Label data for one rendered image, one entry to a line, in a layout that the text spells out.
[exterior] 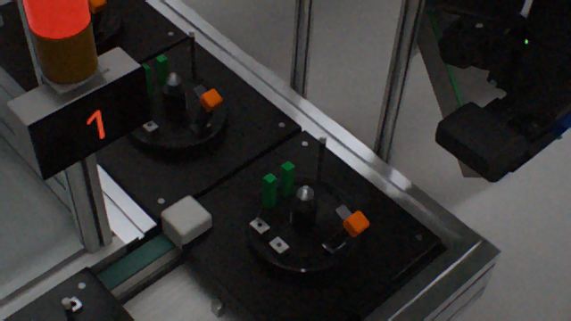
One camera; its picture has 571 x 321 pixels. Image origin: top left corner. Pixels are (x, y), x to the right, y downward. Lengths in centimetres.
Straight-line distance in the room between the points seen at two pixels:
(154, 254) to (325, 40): 56
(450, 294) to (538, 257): 22
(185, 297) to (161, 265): 5
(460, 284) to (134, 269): 38
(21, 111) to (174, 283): 34
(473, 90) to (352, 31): 42
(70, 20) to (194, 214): 35
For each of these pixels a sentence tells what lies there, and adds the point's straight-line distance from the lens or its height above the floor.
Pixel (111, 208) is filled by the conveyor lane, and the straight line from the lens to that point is 100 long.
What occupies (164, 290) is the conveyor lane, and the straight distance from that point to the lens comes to 98.
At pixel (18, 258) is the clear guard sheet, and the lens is 91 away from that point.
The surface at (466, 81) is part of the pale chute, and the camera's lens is 103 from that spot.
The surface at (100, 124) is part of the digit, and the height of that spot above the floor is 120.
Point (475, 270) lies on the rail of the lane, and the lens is 97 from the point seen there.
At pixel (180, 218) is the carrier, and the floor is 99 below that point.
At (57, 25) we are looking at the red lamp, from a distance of 67.
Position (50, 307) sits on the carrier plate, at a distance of 92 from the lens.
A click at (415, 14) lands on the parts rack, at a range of 93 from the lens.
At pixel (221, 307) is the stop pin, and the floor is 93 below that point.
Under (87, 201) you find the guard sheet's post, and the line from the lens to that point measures 89.
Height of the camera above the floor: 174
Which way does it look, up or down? 49 degrees down
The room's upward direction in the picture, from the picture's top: 4 degrees clockwise
